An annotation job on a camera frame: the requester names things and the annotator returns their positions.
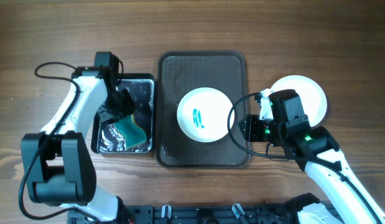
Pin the black water basin tray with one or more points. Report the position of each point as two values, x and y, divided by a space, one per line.
105 138

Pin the green and yellow sponge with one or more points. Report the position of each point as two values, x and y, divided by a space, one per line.
133 135

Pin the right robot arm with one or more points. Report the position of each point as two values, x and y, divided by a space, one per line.
319 155

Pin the white plate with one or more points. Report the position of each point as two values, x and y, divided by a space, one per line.
204 114
313 97

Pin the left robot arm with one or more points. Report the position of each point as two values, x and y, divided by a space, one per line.
59 175

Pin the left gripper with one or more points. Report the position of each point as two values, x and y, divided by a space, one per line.
129 107

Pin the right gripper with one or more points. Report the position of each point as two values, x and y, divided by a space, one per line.
251 133

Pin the dark brown serving tray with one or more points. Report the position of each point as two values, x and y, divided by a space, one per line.
178 74

